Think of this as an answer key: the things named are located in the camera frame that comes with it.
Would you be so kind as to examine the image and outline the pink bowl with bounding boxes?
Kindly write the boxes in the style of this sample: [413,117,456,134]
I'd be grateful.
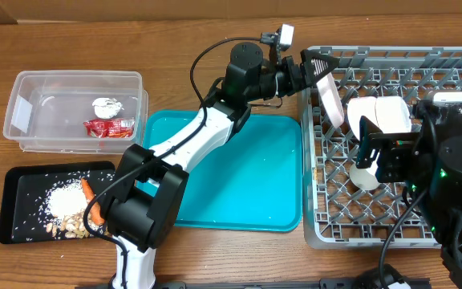
[346,96,379,140]

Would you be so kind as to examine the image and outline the pink plate with food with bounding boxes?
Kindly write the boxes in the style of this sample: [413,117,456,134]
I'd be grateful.
[317,73,345,128]

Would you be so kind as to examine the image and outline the white bowl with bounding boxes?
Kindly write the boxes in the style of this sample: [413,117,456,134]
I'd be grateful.
[375,96,411,133]

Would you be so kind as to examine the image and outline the white cup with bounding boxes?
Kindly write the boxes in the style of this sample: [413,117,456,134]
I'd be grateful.
[349,163,380,190]

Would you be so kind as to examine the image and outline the white tissue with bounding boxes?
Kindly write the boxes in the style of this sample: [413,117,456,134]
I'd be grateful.
[92,97,123,120]

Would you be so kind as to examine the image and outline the red snack wrapper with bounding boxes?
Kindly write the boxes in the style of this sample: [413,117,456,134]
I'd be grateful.
[83,118,135,138]

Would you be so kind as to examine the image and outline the orange carrot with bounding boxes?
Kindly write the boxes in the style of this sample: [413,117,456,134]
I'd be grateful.
[79,177,106,226]

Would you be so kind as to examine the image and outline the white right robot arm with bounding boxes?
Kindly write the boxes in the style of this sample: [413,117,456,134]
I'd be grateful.
[356,100,462,288]

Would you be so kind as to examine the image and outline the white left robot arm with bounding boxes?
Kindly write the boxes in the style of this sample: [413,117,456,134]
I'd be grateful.
[87,37,339,288]

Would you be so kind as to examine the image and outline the grey dishwasher rack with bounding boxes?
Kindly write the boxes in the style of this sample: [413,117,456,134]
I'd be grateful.
[298,46,462,249]

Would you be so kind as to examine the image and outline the teal plastic tray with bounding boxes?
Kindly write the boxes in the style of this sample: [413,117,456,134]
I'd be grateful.
[136,110,303,233]

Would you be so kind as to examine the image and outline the clear plastic bin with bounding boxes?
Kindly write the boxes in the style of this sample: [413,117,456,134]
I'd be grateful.
[2,70,148,154]

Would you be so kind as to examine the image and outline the rice and peanut food pile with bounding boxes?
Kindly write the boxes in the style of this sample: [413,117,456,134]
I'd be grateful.
[45,177,95,239]

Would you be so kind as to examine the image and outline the black tray bin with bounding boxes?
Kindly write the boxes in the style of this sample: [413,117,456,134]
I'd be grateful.
[0,161,115,245]

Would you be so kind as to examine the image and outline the black rail at table edge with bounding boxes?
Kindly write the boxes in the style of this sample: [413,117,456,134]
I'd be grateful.
[74,263,432,289]

